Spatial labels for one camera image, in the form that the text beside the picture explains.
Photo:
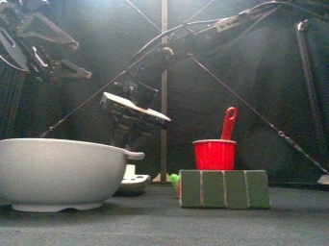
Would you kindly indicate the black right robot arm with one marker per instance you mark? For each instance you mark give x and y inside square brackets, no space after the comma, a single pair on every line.
[232,27]

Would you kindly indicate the red ribbed cup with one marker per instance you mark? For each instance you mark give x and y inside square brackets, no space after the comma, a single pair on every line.
[214,155]

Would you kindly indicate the small white block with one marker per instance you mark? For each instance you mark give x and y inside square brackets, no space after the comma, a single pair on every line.
[324,180]

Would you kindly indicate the green block with white stripes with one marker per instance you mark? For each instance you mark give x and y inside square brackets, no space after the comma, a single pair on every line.
[222,189]

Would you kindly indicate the small bright green toy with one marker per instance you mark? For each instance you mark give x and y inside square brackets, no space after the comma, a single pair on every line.
[174,181]

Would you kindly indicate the vertical metal frame pole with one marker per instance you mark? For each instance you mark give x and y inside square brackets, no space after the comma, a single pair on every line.
[164,153]

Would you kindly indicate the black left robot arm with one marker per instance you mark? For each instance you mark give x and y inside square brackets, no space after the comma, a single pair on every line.
[9,96]

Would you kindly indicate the large white bowl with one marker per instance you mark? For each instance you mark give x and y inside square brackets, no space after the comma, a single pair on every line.
[59,173]

